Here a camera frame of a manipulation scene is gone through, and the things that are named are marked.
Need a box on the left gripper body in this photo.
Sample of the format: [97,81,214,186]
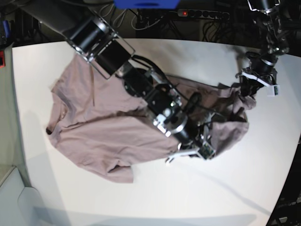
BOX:
[236,67,277,88]

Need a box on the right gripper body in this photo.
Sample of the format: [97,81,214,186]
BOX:
[166,93,224,164]

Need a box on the mauve t-shirt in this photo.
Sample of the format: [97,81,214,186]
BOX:
[46,55,256,183]

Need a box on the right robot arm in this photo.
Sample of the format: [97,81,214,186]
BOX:
[15,0,217,162]

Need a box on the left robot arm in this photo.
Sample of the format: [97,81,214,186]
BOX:
[236,0,301,97]

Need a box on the black power strip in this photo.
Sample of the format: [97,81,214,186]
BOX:
[177,9,230,20]

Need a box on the blue box overhead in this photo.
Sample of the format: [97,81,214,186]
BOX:
[114,0,180,9]

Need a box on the red clamp at table edge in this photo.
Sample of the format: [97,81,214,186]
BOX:
[0,50,5,68]

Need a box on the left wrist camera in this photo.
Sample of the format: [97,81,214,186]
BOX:
[267,85,280,97]

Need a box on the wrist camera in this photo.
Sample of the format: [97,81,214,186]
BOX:
[267,85,280,97]
[198,141,216,160]

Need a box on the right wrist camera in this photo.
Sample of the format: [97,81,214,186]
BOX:
[198,141,216,160]

